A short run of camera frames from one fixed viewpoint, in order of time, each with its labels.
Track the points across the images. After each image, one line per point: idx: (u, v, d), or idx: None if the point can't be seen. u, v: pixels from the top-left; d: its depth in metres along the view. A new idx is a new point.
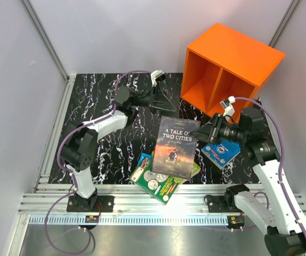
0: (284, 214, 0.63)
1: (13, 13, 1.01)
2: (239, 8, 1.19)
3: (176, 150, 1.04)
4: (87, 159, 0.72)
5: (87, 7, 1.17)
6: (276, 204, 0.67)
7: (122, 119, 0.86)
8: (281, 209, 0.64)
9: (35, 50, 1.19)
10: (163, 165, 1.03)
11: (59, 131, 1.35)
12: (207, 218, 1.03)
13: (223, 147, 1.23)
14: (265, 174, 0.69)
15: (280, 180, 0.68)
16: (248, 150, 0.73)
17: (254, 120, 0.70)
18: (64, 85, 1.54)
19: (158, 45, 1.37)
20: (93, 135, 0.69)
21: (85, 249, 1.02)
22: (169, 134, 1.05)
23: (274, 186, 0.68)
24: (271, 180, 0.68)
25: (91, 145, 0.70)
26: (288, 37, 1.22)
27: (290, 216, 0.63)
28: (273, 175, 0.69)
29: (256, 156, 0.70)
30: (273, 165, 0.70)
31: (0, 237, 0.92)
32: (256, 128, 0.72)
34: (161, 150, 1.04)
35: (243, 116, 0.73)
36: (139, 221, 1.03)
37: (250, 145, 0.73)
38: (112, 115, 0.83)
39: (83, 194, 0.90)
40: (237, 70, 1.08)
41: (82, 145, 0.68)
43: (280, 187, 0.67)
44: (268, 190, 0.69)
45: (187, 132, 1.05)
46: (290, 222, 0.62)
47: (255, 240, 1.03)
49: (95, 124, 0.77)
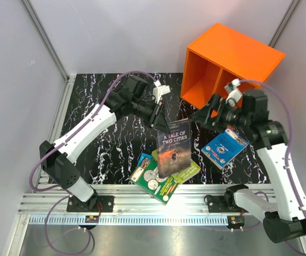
0: (288, 200, 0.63)
1: (12, 12, 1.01)
2: (239, 8, 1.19)
3: (176, 151, 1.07)
4: (71, 177, 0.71)
5: (87, 7, 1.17)
6: (279, 189, 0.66)
7: (109, 119, 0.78)
8: (285, 196, 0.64)
9: (35, 49, 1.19)
10: (169, 166, 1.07)
11: (59, 130, 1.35)
12: (207, 218, 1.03)
13: (223, 147, 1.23)
14: (271, 159, 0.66)
15: (286, 166, 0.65)
16: (253, 133, 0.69)
17: (258, 100, 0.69)
18: (64, 84, 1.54)
19: (158, 45, 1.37)
20: (63, 161, 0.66)
21: (85, 251, 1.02)
22: (166, 141, 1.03)
23: (279, 172, 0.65)
24: (276, 165, 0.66)
25: (67, 170, 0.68)
26: (288, 37, 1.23)
27: (294, 204, 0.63)
28: (279, 159, 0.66)
29: (262, 137, 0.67)
30: (280, 149, 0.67)
31: (0, 236, 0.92)
32: (259, 108, 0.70)
34: (164, 156, 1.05)
35: (246, 96, 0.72)
36: (139, 221, 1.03)
37: (255, 127, 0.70)
38: (93, 119, 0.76)
39: (81, 199, 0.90)
40: (237, 70, 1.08)
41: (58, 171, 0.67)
43: (286, 173, 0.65)
44: (273, 174, 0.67)
45: (182, 132, 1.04)
46: (294, 209, 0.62)
47: (255, 240, 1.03)
49: (66, 143, 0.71)
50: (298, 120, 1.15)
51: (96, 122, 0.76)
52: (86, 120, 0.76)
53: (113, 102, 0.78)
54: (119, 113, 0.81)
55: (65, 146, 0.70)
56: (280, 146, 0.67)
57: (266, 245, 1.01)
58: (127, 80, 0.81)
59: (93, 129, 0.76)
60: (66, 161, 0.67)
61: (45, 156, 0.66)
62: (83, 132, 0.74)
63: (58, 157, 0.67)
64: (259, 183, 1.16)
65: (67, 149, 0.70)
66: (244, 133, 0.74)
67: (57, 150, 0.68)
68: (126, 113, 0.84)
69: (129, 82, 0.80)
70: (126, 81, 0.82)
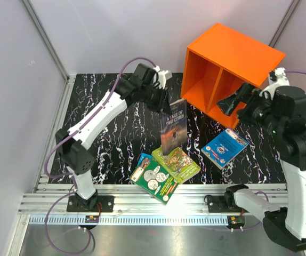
0: (304, 222, 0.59)
1: (13, 13, 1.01)
2: (239, 8, 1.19)
3: (176, 129, 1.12)
4: (86, 163, 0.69)
5: (87, 7, 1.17)
6: (297, 206, 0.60)
7: (119, 107, 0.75)
8: (303, 217, 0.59)
9: (35, 49, 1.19)
10: (170, 144, 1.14)
11: (59, 130, 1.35)
12: (207, 218, 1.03)
13: (223, 147, 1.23)
14: (301, 180, 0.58)
15: None
16: (288, 145, 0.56)
17: (297, 102, 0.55)
18: (64, 85, 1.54)
19: (158, 45, 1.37)
20: (78, 148, 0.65)
21: (85, 249, 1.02)
22: (169, 120, 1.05)
23: (305, 193, 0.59)
24: (304, 187, 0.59)
25: (83, 156, 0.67)
26: (288, 37, 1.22)
27: None
28: None
29: (299, 155, 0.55)
30: None
31: (0, 236, 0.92)
32: (298, 113, 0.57)
34: (167, 136, 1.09)
35: (281, 96, 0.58)
36: (139, 221, 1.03)
37: (290, 137, 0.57)
38: (104, 106, 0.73)
39: (83, 196, 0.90)
40: (237, 70, 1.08)
41: (74, 158, 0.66)
43: None
44: (295, 191, 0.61)
45: (179, 111, 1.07)
46: None
47: (255, 240, 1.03)
49: (80, 130, 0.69)
50: None
51: (107, 110, 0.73)
52: (98, 108, 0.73)
53: (123, 89, 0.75)
54: (129, 100, 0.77)
55: (79, 134, 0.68)
56: None
57: (266, 245, 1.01)
58: (137, 68, 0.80)
59: (105, 117, 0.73)
60: (81, 148, 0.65)
61: (60, 143, 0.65)
62: (97, 119, 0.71)
63: (73, 144, 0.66)
64: (259, 183, 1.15)
65: (82, 135, 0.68)
66: (274, 140, 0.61)
67: (72, 137, 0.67)
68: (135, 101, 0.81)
69: (139, 70, 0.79)
70: (136, 69, 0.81)
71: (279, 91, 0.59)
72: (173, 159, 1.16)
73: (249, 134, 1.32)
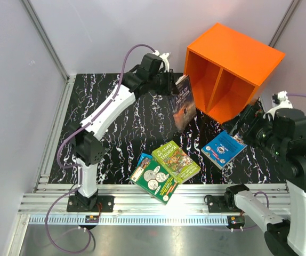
0: None
1: (13, 13, 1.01)
2: (239, 8, 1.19)
3: (185, 106, 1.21)
4: (98, 154, 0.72)
5: (87, 6, 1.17)
6: (300, 225, 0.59)
7: (128, 100, 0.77)
8: None
9: (35, 49, 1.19)
10: (183, 120, 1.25)
11: (59, 130, 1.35)
12: (207, 218, 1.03)
13: (223, 147, 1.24)
14: (305, 201, 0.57)
15: None
16: (292, 168, 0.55)
17: (298, 124, 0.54)
18: (64, 85, 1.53)
19: (158, 45, 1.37)
20: (91, 138, 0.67)
21: (86, 248, 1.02)
22: (178, 100, 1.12)
23: None
24: None
25: (94, 146, 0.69)
26: (288, 37, 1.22)
27: None
28: None
29: (304, 178, 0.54)
30: None
31: (0, 236, 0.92)
32: (299, 134, 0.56)
34: (179, 115, 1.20)
35: (281, 118, 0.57)
36: (139, 221, 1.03)
37: (295, 159, 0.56)
38: (114, 99, 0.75)
39: (85, 193, 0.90)
40: (237, 71, 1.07)
41: (86, 148, 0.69)
43: None
44: (299, 209, 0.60)
45: (186, 89, 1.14)
46: None
47: (254, 240, 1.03)
49: (93, 122, 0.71)
50: None
51: (117, 103, 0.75)
52: (107, 101, 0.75)
53: (131, 81, 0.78)
54: (137, 92, 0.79)
55: (91, 126, 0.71)
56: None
57: (266, 245, 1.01)
58: (142, 58, 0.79)
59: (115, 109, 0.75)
60: (94, 139, 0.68)
61: (73, 134, 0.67)
62: (107, 112, 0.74)
63: (86, 135, 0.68)
64: (259, 183, 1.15)
65: (94, 127, 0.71)
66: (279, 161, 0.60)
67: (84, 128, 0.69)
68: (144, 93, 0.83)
69: (145, 61, 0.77)
70: (142, 59, 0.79)
71: (279, 113, 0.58)
72: (172, 159, 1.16)
73: None
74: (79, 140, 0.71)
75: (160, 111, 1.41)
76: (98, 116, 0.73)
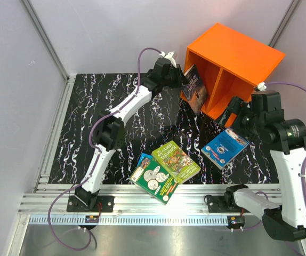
0: (296, 208, 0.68)
1: (12, 13, 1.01)
2: (239, 8, 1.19)
3: (197, 92, 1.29)
4: (120, 140, 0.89)
5: (87, 7, 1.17)
6: (289, 193, 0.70)
7: (146, 97, 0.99)
8: (295, 204, 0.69)
9: (35, 49, 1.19)
10: (198, 103, 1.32)
11: (59, 130, 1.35)
12: (207, 218, 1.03)
13: (223, 147, 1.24)
14: (288, 166, 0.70)
15: (301, 174, 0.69)
16: (271, 133, 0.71)
17: (270, 96, 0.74)
18: (64, 85, 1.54)
19: (158, 45, 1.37)
20: (119, 124, 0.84)
21: (89, 244, 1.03)
22: (190, 87, 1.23)
23: (294, 178, 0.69)
24: (292, 172, 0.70)
25: (119, 132, 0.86)
26: (288, 37, 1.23)
27: (302, 212, 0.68)
28: (295, 166, 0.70)
29: (281, 140, 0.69)
30: (298, 157, 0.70)
31: (0, 236, 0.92)
32: (273, 105, 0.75)
34: (193, 101, 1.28)
35: (255, 96, 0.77)
36: (139, 221, 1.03)
37: (273, 127, 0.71)
38: (136, 95, 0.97)
39: (89, 188, 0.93)
40: (237, 71, 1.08)
41: (113, 132, 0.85)
43: (300, 181, 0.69)
44: (286, 178, 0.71)
45: (194, 75, 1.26)
46: (300, 216, 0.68)
47: (255, 240, 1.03)
49: (120, 111, 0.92)
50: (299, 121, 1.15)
51: (138, 98, 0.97)
52: (131, 96, 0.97)
53: (147, 85, 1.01)
54: (153, 94, 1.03)
55: (119, 113, 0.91)
56: (298, 151, 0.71)
57: (266, 245, 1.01)
58: (154, 65, 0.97)
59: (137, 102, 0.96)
60: (121, 124, 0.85)
61: (104, 118, 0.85)
62: (131, 104, 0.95)
63: (115, 121, 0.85)
64: (259, 183, 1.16)
65: (121, 114, 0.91)
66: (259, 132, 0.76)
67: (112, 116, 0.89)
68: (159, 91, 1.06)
69: (157, 66, 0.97)
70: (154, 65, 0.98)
71: (254, 93, 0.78)
72: (173, 159, 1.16)
73: None
74: (105, 127, 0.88)
75: (160, 111, 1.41)
76: (124, 106, 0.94)
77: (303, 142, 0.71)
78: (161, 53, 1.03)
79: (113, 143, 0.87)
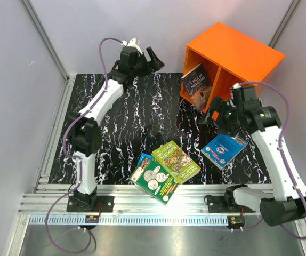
0: (282, 180, 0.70)
1: (13, 13, 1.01)
2: (239, 8, 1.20)
3: (201, 90, 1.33)
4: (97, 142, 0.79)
5: (87, 7, 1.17)
6: (274, 170, 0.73)
7: (118, 91, 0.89)
8: (280, 176, 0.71)
9: (35, 49, 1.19)
10: (201, 101, 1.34)
11: (59, 131, 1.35)
12: (207, 218, 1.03)
13: (223, 147, 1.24)
14: (265, 141, 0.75)
15: (279, 147, 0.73)
16: (248, 118, 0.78)
17: (245, 89, 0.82)
18: (64, 85, 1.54)
19: (158, 45, 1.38)
20: (93, 124, 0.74)
21: (88, 247, 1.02)
22: (192, 84, 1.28)
23: (273, 152, 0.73)
24: (270, 146, 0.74)
25: (95, 133, 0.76)
26: (288, 37, 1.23)
27: (288, 183, 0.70)
28: (272, 142, 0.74)
29: (255, 121, 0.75)
30: (272, 133, 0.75)
31: (0, 236, 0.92)
32: (249, 96, 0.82)
34: (195, 96, 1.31)
35: (233, 89, 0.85)
36: (139, 221, 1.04)
37: (249, 112, 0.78)
38: (106, 90, 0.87)
39: (86, 190, 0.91)
40: (236, 70, 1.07)
41: (88, 135, 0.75)
43: (280, 153, 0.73)
44: (267, 155, 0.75)
45: (200, 74, 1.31)
46: (288, 188, 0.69)
47: (254, 240, 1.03)
49: (91, 110, 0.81)
50: (298, 121, 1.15)
51: (110, 93, 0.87)
52: (101, 92, 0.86)
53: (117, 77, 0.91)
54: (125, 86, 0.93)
55: (90, 113, 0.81)
56: (273, 129, 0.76)
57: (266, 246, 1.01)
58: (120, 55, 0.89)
59: (108, 98, 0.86)
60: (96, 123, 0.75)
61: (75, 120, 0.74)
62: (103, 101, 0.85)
63: (87, 121, 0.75)
64: (259, 183, 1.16)
65: (93, 114, 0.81)
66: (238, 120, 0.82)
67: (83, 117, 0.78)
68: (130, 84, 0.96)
69: (123, 56, 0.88)
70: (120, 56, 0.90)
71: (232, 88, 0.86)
72: (172, 159, 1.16)
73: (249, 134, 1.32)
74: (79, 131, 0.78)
75: (160, 111, 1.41)
76: (95, 104, 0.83)
77: (275, 123, 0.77)
78: (123, 43, 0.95)
79: (90, 146, 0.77)
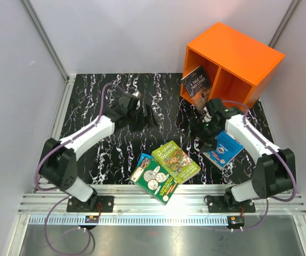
0: (255, 145, 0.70)
1: (13, 13, 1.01)
2: (239, 8, 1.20)
3: (202, 90, 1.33)
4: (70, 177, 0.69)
5: (87, 7, 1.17)
6: (247, 142, 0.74)
7: (108, 128, 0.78)
8: (252, 143, 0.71)
9: (35, 49, 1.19)
10: (202, 103, 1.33)
11: (59, 131, 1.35)
12: (207, 218, 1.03)
13: (223, 147, 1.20)
14: (233, 124, 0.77)
15: (245, 124, 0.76)
16: (217, 116, 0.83)
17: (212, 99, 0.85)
18: (64, 85, 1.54)
19: (158, 45, 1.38)
20: (69, 156, 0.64)
21: (86, 249, 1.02)
22: (192, 85, 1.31)
23: (241, 129, 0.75)
24: (239, 127, 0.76)
25: (70, 166, 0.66)
26: (288, 37, 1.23)
27: (259, 145, 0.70)
28: (239, 122, 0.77)
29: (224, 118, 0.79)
30: (237, 118, 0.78)
31: (0, 236, 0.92)
32: (217, 104, 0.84)
34: (195, 97, 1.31)
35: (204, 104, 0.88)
36: (139, 222, 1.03)
37: (217, 112, 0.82)
38: (96, 125, 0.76)
39: (81, 199, 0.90)
40: (235, 70, 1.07)
41: (61, 168, 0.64)
43: (247, 128, 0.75)
44: (240, 135, 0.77)
45: (200, 75, 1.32)
46: (261, 148, 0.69)
47: (254, 240, 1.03)
49: (73, 141, 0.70)
50: (298, 122, 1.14)
51: (99, 128, 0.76)
52: (90, 126, 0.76)
53: (109, 115, 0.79)
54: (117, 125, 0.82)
55: (71, 143, 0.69)
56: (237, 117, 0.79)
57: (266, 246, 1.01)
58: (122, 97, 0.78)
59: (96, 134, 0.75)
60: (74, 156, 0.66)
61: (51, 151, 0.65)
62: (89, 135, 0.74)
63: (64, 152, 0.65)
64: None
65: (74, 145, 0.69)
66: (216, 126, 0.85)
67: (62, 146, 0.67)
68: (122, 126, 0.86)
69: (125, 98, 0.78)
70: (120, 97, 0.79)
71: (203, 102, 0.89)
72: (172, 159, 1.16)
73: None
74: (51, 160, 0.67)
75: (160, 111, 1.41)
76: (79, 135, 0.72)
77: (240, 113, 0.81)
78: None
79: (61, 181, 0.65)
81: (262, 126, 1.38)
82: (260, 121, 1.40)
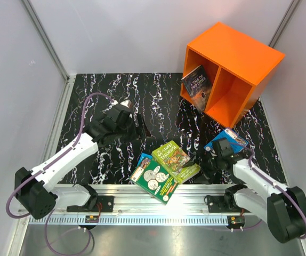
0: (263, 185, 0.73)
1: (12, 12, 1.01)
2: (240, 8, 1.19)
3: (202, 90, 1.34)
4: (46, 207, 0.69)
5: (87, 7, 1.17)
6: (255, 183, 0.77)
7: (89, 148, 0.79)
8: (259, 184, 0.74)
9: (35, 49, 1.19)
10: (202, 103, 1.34)
11: (59, 130, 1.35)
12: (207, 218, 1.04)
13: None
14: (240, 168, 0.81)
15: (250, 166, 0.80)
16: (224, 162, 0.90)
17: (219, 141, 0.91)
18: (64, 84, 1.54)
19: (158, 45, 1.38)
20: (38, 190, 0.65)
21: (86, 248, 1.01)
22: (192, 85, 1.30)
23: (248, 173, 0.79)
24: (245, 170, 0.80)
25: (41, 199, 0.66)
26: (288, 37, 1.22)
27: (267, 185, 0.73)
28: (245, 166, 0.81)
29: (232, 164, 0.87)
30: (242, 161, 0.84)
31: None
32: (224, 146, 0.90)
34: (196, 97, 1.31)
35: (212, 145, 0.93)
36: (139, 221, 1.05)
37: (225, 158, 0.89)
38: (74, 147, 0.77)
39: (79, 203, 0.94)
40: (235, 70, 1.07)
41: (32, 200, 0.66)
43: (254, 171, 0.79)
44: (248, 178, 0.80)
45: (200, 75, 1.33)
46: (268, 188, 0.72)
47: (254, 239, 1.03)
49: (45, 171, 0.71)
50: (298, 124, 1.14)
51: (77, 151, 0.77)
52: (67, 149, 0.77)
53: (95, 131, 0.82)
54: (101, 142, 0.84)
55: (43, 174, 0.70)
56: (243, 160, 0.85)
57: (266, 246, 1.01)
58: (112, 110, 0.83)
59: (74, 157, 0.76)
60: (42, 190, 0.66)
61: (21, 185, 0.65)
62: (64, 160, 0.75)
63: (34, 186, 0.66)
64: None
65: (45, 176, 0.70)
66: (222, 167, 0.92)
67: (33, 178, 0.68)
68: (108, 140, 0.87)
69: (113, 112, 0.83)
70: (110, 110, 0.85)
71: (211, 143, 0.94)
72: (173, 159, 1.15)
73: (249, 134, 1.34)
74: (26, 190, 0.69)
75: (160, 111, 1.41)
76: (53, 164, 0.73)
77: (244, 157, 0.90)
78: (113, 103, 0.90)
79: (34, 212, 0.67)
81: (263, 126, 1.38)
82: (260, 121, 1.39)
